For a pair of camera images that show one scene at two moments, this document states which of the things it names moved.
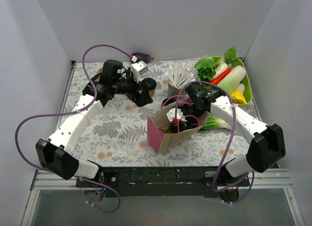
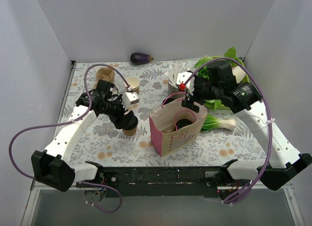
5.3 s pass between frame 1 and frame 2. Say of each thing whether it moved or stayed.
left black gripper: moved
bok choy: stayed
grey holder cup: stayed
